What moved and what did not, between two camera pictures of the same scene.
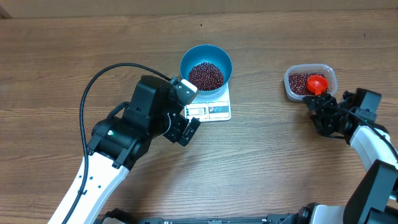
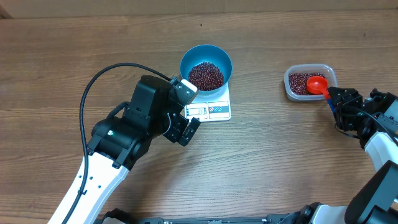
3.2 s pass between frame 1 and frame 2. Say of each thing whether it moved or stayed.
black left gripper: stayed
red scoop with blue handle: stayed
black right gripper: moved
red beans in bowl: stayed
